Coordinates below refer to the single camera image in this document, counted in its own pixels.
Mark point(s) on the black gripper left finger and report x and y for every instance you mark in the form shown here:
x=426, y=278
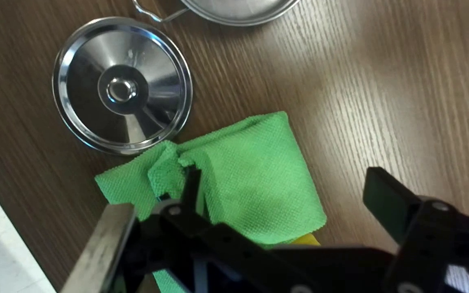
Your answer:
x=192, y=228

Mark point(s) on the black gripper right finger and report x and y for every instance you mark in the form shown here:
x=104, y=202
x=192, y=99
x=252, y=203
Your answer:
x=436, y=233

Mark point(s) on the green microfibre cloth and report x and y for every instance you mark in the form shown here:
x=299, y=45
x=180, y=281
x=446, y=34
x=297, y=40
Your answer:
x=257, y=179

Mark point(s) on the round steel pot lid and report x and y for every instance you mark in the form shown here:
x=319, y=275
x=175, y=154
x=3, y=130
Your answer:
x=154, y=81

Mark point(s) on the small steel pot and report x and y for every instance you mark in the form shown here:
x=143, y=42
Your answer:
x=236, y=10

